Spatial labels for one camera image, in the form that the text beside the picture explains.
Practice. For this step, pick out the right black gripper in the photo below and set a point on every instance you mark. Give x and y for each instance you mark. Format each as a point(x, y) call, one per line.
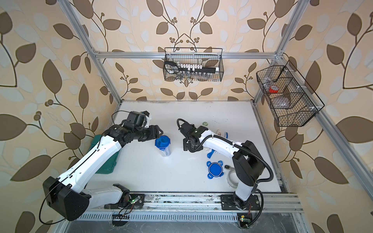
point(186, 146)

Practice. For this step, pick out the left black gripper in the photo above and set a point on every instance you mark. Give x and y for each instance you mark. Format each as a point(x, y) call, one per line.
point(155, 132)

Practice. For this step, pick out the blue lid of cup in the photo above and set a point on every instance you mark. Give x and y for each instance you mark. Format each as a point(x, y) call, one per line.
point(163, 142)
point(215, 169)

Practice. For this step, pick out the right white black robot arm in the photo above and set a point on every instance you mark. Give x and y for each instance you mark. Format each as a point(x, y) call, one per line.
point(251, 169)

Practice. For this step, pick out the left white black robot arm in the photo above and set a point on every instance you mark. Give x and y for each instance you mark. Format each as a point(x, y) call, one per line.
point(67, 194)

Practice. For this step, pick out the left clear toiletry cup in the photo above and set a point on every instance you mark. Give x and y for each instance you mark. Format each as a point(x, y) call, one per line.
point(165, 151)

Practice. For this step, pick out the clear tape roll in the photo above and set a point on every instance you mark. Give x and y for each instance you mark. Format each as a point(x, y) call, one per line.
point(233, 179)

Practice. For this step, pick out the red item in basket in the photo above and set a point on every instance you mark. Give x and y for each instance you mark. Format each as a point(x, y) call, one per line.
point(273, 89)

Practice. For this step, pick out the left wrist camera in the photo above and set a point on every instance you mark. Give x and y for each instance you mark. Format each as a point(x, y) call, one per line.
point(139, 119)

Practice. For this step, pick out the black handled scissors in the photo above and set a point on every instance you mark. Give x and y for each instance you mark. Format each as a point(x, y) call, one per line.
point(171, 67)

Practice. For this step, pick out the white black socket rail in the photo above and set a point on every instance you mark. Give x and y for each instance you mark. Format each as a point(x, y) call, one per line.
point(197, 68)

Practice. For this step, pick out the back black wire basket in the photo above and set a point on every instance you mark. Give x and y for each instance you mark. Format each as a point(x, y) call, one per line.
point(193, 64)

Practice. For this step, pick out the black wire basket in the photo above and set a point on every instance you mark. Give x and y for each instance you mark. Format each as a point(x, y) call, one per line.
point(296, 103)
point(193, 64)

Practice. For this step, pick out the aluminium front rail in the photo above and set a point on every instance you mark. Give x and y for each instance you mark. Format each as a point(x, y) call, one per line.
point(216, 202)

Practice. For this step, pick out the right black wire basket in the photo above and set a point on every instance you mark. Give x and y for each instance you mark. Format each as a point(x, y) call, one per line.
point(296, 103)

